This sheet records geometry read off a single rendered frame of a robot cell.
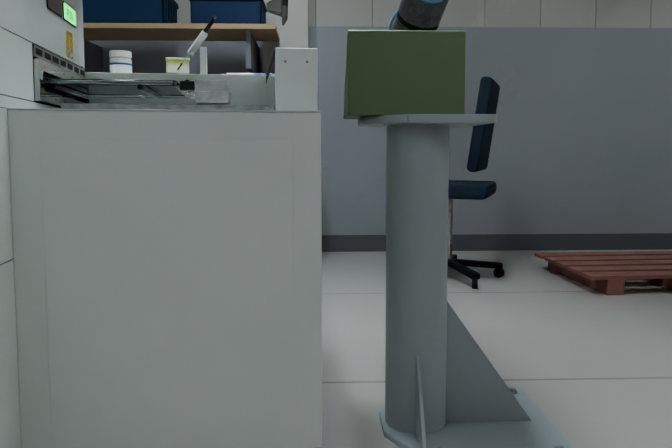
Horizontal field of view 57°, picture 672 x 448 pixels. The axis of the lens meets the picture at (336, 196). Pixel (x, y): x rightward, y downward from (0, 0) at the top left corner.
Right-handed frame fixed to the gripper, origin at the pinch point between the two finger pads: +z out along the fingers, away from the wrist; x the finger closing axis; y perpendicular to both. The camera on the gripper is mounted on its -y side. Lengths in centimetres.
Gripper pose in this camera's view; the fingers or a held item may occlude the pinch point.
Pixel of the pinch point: (285, 20)
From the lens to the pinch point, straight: 180.7
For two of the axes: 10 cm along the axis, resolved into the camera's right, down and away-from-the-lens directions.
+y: -9.9, 0.1, -1.4
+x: 1.4, 0.7, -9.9
